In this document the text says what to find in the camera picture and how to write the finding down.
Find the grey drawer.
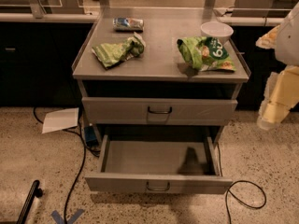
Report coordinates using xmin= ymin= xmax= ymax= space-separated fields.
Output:
xmin=85 ymin=134 xmax=232 ymax=194
xmin=82 ymin=97 xmax=237 ymax=126

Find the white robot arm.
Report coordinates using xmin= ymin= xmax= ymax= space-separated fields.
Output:
xmin=256 ymin=3 xmax=299 ymax=131

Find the grey metal drawer cabinet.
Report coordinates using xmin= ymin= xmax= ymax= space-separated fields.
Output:
xmin=73 ymin=7 xmax=249 ymax=140

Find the grey top drawer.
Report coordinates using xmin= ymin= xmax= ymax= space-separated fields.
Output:
xmin=82 ymin=97 xmax=237 ymax=126

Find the white bowl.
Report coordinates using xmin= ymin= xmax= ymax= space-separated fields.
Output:
xmin=201 ymin=21 xmax=234 ymax=44

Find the green chip bag right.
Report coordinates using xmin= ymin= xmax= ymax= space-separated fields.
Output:
xmin=177 ymin=36 xmax=236 ymax=72

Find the crumpled green chip bag left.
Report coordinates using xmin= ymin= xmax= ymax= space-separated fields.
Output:
xmin=92 ymin=33 xmax=146 ymax=69

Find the blue silver snack packet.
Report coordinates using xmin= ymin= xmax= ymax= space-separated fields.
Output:
xmin=113 ymin=18 xmax=144 ymax=32

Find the blue power adapter box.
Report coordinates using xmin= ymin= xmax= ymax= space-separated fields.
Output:
xmin=84 ymin=126 xmax=98 ymax=147

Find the white paper sheet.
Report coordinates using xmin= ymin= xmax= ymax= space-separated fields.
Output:
xmin=42 ymin=108 xmax=78 ymax=133

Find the black bar bottom left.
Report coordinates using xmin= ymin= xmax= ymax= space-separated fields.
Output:
xmin=16 ymin=180 xmax=43 ymax=224

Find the black cable right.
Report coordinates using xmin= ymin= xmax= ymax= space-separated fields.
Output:
xmin=216 ymin=143 xmax=268 ymax=224

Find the dark counter with white rail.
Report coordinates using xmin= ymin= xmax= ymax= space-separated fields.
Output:
xmin=0 ymin=21 xmax=285 ymax=110

